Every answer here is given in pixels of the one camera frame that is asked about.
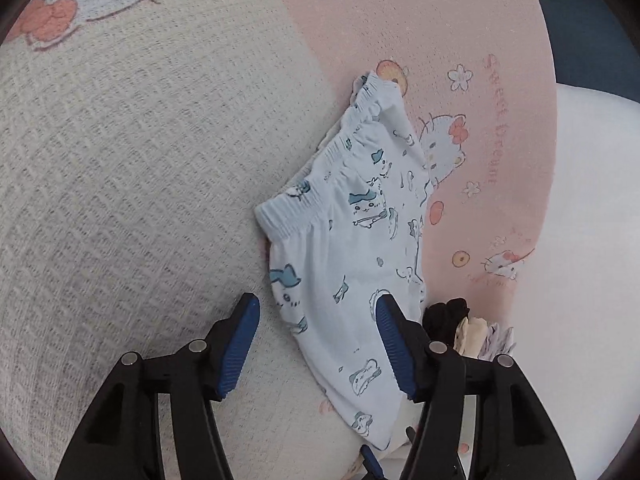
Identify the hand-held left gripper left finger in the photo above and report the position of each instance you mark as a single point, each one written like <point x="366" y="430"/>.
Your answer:
<point x="237" y="350"/>

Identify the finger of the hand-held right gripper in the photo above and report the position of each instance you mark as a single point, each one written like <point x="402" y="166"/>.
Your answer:
<point x="371" y="462"/>

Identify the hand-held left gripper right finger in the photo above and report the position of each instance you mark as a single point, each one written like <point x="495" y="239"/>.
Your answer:
<point x="395" y="350"/>

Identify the light blue printed pants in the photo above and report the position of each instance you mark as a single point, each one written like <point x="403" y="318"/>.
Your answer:
<point x="350" y="240"/>

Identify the black folded garment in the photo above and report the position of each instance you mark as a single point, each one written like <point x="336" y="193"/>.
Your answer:
<point x="442" y="317"/>

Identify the cream folded garment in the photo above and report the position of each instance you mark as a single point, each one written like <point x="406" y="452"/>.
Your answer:
<point x="470" y="337"/>

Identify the pale lavender folded garment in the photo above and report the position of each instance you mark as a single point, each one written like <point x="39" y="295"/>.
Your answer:
<point x="497" y="342"/>

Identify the pink and cream cat blanket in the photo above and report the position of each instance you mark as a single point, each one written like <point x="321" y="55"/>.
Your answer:
<point x="125" y="185"/>

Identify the white bed sheet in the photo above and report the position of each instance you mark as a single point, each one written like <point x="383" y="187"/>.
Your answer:
<point x="590" y="210"/>

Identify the dark blue curtain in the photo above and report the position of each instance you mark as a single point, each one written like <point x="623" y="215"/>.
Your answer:
<point x="580" y="35"/>

